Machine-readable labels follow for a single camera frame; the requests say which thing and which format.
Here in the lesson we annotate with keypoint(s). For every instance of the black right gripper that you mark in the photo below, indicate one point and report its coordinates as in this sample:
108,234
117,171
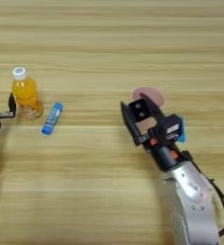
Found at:
165,153

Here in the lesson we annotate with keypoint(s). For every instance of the pink plastic cup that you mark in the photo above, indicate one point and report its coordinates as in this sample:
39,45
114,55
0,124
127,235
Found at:
153,95

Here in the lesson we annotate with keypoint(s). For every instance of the blue glue stick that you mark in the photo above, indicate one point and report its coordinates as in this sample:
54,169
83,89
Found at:
52,118

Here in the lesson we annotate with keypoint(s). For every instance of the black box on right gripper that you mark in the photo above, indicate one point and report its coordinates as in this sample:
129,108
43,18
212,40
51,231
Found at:
172,127

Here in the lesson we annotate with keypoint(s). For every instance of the orange juice bottle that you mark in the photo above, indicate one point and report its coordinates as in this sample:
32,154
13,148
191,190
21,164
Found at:
25,92

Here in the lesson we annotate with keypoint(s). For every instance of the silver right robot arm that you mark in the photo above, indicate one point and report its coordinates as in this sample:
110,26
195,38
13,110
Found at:
193,197

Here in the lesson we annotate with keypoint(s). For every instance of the blue rectangular block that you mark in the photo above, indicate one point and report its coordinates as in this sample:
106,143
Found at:
182,134

